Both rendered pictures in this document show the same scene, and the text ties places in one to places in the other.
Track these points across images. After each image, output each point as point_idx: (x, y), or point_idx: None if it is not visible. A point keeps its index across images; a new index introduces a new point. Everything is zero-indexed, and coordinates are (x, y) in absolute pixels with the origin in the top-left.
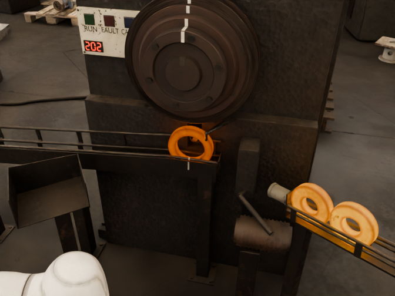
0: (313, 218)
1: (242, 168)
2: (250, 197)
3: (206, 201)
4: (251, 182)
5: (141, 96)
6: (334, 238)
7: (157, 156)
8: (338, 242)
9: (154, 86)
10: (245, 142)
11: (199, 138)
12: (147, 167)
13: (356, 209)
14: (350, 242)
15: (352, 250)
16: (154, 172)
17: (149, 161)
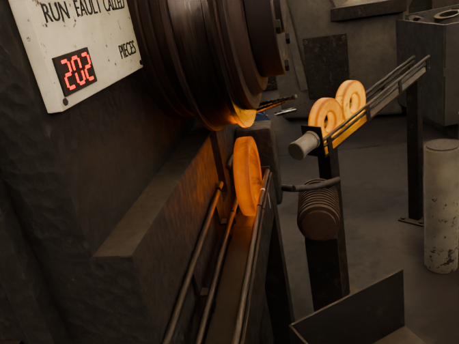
0: (341, 125)
1: (275, 154)
2: (283, 192)
3: (281, 242)
4: (279, 168)
5: (233, 105)
6: (350, 129)
7: (259, 222)
8: (356, 127)
9: (278, 37)
10: (253, 126)
11: (253, 146)
12: (263, 259)
13: (352, 81)
14: (363, 113)
15: (363, 121)
16: (267, 259)
17: (261, 241)
